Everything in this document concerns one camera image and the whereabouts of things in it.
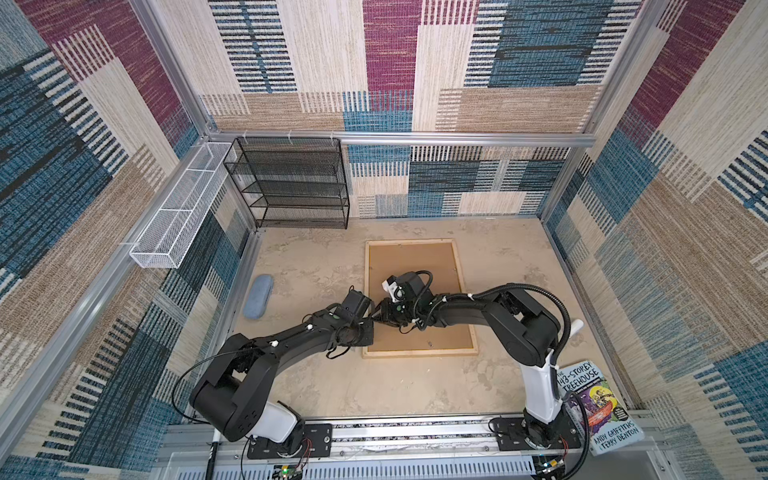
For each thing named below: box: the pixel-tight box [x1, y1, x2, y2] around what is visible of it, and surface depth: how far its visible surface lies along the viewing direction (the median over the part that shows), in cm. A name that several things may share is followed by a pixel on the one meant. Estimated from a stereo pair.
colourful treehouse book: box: [557, 360, 645, 456], surface depth 76 cm
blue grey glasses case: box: [243, 274, 274, 320], surface depth 99 cm
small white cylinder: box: [569, 319, 584, 339], surface depth 91 cm
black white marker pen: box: [205, 428, 221, 480], surface depth 72 cm
